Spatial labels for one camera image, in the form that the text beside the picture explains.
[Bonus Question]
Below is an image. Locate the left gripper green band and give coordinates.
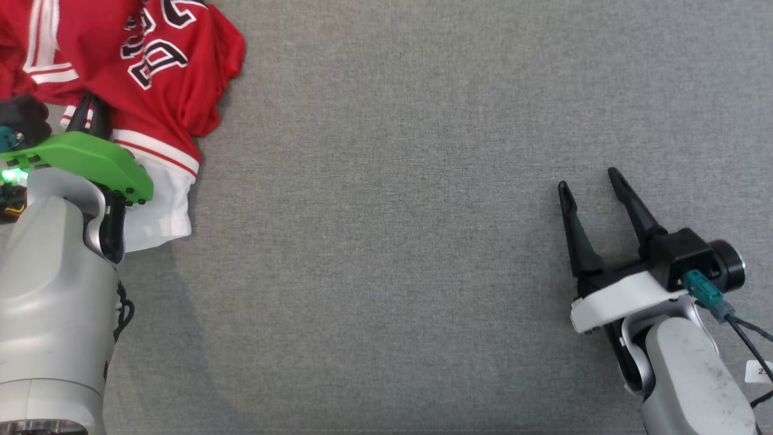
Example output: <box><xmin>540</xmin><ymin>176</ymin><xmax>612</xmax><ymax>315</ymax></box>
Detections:
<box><xmin>0</xmin><ymin>91</ymin><xmax>154</xmax><ymax>207</ymax></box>

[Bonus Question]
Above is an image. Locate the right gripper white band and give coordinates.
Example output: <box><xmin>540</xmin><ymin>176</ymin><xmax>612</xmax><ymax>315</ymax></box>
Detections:
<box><xmin>558</xmin><ymin>167</ymin><xmax>693</xmax><ymax>336</ymax></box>

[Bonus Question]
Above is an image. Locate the red basketball jersey white trim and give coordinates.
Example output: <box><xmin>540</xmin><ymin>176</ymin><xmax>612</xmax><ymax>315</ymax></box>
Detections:
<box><xmin>0</xmin><ymin>0</ymin><xmax>246</xmax><ymax>253</ymax></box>

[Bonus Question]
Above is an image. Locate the grey fabric sofa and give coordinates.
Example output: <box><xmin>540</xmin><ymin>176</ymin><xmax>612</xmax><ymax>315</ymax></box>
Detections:
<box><xmin>0</xmin><ymin>0</ymin><xmax>773</xmax><ymax>435</ymax></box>

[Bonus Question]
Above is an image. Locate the teal right camera connector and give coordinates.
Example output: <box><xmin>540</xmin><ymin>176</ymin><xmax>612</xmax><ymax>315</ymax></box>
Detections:
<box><xmin>682</xmin><ymin>270</ymin><xmax>737</xmax><ymax>322</ymax></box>

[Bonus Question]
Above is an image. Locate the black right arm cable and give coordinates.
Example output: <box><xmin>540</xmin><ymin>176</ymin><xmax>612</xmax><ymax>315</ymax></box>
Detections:
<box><xmin>726</xmin><ymin>314</ymin><xmax>773</xmax><ymax>408</ymax></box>

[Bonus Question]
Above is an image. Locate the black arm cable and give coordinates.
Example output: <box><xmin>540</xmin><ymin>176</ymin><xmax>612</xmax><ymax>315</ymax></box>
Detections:
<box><xmin>726</xmin><ymin>314</ymin><xmax>773</xmax><ymax>408</ymax></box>
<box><xmin>112</xmin><ymin>281</ymin><xmax>135</xmax><ymax>346</ymax></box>

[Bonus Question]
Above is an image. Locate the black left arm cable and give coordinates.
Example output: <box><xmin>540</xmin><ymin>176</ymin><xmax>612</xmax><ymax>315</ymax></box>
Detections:
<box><xmin>112</xmin><ymin>281</ymin><xmax>135</xmax><ymax>346</ymax></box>

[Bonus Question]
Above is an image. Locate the white cable label tag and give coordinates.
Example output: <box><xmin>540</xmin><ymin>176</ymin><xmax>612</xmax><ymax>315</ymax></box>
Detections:
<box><xmin>745</xmin><ymin>359</ymin><xmax>773</xmax><ymax>385</ymax></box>

